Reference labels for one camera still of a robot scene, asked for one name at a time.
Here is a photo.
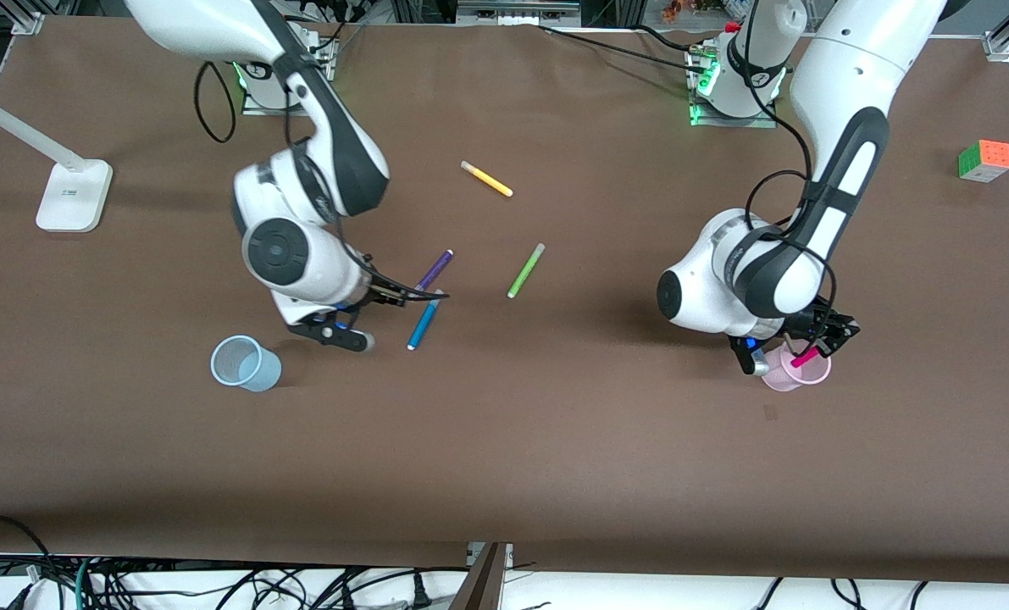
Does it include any blue marker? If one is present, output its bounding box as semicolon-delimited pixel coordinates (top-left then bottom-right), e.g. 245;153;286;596
407;289;445;351

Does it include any purple marker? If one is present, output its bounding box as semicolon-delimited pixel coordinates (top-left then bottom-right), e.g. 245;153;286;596
414;249;455;294

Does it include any light pink plastic cup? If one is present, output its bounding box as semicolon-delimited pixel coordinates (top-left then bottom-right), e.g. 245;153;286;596
761;339;833;392

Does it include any green marker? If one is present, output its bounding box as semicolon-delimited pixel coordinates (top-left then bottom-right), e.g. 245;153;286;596
507;243;546;299

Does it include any yellow marker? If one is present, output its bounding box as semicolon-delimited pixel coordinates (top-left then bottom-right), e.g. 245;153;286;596
460;160;514;198

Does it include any light blue plastic cup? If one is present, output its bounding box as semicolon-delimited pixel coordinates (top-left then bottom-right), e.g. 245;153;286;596
210;335;283;392

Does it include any colourful puzzle cube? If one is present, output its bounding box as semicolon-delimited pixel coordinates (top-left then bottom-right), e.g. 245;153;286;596
957;139;1009;184

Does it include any dark table leg beam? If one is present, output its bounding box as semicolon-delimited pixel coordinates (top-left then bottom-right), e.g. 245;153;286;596
448;542;515;610

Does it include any white desk lamp stand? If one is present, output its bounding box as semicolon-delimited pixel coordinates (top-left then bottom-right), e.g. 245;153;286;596
0;84;114;233

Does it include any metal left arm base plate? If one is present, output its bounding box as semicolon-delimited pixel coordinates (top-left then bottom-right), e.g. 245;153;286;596
688;42;779;129

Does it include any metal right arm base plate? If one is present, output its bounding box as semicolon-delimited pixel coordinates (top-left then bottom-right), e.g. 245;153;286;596
241;34;335;118

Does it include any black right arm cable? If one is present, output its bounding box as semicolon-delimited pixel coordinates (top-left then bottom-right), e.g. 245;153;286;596
194;59;239;144

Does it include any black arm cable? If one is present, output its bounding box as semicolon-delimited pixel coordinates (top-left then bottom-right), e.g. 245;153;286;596
194;59;239;144
743;0;840;341

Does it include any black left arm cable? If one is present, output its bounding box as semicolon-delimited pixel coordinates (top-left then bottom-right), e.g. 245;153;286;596
743;0;840;341

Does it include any black cable on table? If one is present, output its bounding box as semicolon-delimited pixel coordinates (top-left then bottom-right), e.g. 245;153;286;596
634;24;701;50
536;24;710;67

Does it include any aluminium frame rail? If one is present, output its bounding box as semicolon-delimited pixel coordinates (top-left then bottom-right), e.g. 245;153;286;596
390;0;642;27

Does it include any black floor cable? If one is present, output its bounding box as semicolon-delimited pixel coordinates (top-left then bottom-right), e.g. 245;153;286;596
0;513;54;594

